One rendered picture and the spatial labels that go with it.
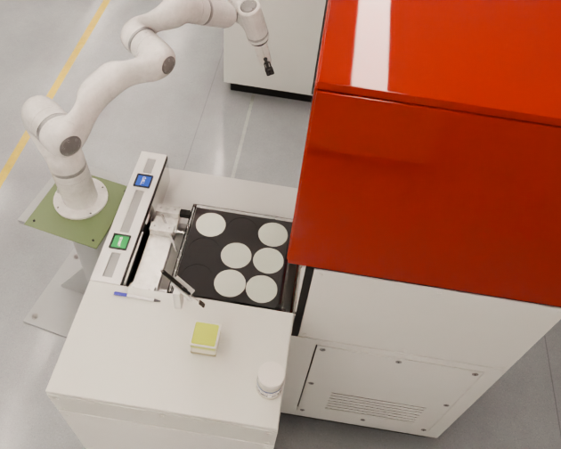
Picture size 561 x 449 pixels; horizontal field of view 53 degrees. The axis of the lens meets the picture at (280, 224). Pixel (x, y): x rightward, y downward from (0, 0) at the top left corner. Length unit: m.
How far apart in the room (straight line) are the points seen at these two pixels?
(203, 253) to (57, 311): 1.17
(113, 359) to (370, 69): 1.04
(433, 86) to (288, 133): 2.53
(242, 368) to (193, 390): 0.15
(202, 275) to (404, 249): 0.72
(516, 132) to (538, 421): 1.98
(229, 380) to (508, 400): 1.63
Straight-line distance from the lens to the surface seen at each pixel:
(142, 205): 1.92
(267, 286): 1.80
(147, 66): 1.83
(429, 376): 2.01
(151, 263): 1.88
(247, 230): 1.92
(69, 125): 1.79
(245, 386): 1.59
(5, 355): 2.85
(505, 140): 1.12
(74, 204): 2.08
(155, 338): 1.65
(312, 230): 1.33
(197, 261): 1.85
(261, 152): 3.41
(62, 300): 2.89
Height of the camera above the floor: 2.45
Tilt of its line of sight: 53 degrees down
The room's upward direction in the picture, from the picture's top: 8 degrees clockwise
